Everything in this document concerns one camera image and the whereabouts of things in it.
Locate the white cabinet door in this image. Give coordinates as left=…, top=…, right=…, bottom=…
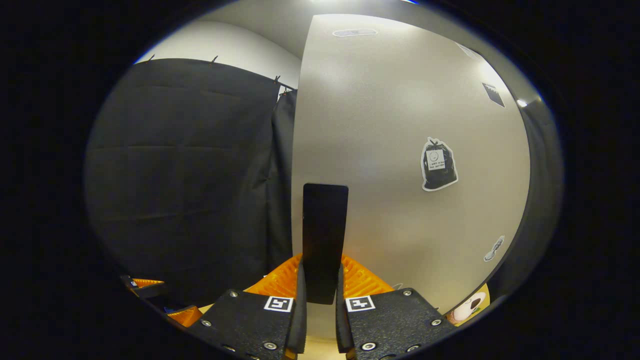
left=291, top=13, right=532, bottom=341

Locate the round printed coaster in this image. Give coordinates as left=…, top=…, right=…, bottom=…
left=445, top=291, right=492, bottom=326

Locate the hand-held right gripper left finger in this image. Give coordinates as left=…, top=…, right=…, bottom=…
left=186, top=253, right=308, bottom=360

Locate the black door handle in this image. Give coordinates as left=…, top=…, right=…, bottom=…
left=302, top=183, right=350, bottom=306

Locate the black backdrop cloth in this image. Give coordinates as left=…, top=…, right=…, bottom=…
left=84, top=57, right=565, bottom=308

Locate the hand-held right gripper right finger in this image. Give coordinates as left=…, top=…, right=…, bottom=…
left=335, top=254, right=458, bottom=360

